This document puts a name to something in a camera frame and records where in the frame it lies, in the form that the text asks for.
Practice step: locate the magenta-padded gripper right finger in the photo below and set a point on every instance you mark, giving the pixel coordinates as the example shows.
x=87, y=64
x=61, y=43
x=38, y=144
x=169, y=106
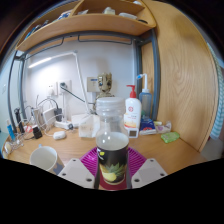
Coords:
x=150, y=172

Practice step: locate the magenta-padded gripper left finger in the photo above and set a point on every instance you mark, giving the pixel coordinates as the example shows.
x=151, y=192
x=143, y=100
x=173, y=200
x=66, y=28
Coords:
x=75, y=172

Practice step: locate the clear bottle with dark label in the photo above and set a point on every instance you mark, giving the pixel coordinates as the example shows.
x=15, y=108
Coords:
x=112, y=156

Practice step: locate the white mug with blue patches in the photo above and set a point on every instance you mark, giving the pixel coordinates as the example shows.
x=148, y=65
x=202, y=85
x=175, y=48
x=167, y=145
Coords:
x=43, y=159

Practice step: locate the small green packet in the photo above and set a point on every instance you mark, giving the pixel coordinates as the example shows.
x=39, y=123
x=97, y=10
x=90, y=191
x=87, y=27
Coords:
x=170, y=137

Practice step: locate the white earbuds case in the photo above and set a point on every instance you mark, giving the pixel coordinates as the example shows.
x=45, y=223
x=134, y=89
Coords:
x=59, y=135

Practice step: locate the white tissue pack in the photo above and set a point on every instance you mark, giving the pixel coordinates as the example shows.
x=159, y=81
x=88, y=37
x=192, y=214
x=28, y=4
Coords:
x=88, y=126

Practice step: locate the white power strip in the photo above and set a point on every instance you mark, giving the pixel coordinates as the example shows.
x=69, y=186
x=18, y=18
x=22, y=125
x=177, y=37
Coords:
x=63, y=125

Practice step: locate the white pump bottle red top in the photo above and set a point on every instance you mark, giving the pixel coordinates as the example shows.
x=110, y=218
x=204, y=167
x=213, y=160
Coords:
x=132, y=111

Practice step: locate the blue tube with white cap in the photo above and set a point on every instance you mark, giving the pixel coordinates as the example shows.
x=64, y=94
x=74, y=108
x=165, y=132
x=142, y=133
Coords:
x=10, y=130

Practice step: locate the brown tree figurine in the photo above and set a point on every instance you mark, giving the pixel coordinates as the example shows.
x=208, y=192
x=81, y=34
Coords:
x=105, y=85

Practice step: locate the wooden shelf unit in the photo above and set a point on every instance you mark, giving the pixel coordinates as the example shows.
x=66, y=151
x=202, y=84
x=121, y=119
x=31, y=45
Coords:
x=100, y=25

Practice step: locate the grey metal frame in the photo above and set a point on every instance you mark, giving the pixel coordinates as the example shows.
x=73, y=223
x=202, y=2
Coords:
x=155, y=66

